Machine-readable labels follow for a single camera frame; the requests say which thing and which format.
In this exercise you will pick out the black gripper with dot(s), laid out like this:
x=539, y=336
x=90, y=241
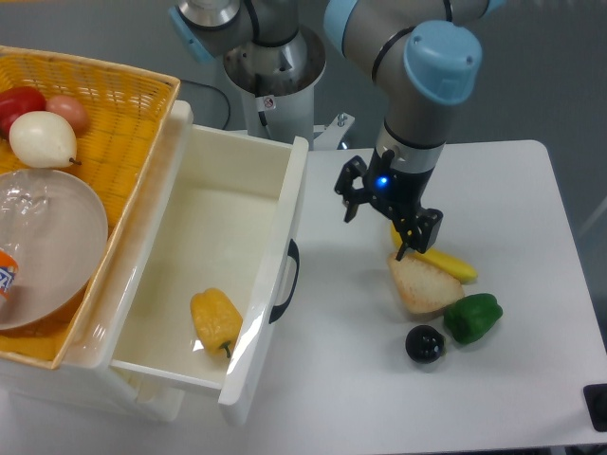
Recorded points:
x=395, y=194

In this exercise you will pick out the yellow bell pepper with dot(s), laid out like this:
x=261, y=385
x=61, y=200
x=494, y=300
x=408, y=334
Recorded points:
x=217, y=321

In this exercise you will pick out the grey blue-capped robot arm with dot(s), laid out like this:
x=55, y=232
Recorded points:
x=420, y=54

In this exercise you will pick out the green bell pepper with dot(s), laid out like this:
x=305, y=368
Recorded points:
x=471, y=317

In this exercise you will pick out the open white upper drawer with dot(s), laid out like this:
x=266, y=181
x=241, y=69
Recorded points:
x=250, y=193

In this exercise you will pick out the white drawer cabinet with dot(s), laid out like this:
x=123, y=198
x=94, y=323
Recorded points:
x=135, y=349

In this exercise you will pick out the slice of white bread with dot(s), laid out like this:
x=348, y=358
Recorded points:
x=423, y=288

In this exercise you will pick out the yellow banana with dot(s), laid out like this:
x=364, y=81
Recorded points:
x=460, y=270

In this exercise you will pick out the dark purple plum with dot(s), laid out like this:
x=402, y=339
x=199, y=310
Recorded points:
x=424, y=344

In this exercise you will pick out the black device at table edge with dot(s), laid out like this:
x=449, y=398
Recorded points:
x=595, y=396

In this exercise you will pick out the yellow wicker basket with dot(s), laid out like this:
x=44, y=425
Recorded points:
x=128, y=108

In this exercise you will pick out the beige plate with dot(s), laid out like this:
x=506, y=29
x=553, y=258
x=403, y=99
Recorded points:
x=55, y=227

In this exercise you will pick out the clear plastic bottle orange label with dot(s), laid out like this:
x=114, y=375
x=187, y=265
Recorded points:
x=7, y=265

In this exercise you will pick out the red tomato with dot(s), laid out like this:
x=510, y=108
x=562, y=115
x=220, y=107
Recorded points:
x=18, y=101

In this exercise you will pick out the white table clamp bracket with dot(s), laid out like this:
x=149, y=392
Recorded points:
x=333, y=136

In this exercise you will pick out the black drawer handle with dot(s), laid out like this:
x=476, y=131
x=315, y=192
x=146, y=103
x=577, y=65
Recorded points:
x=290, y=281

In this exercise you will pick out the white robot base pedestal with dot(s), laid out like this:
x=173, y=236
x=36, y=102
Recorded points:
x=277, y=85

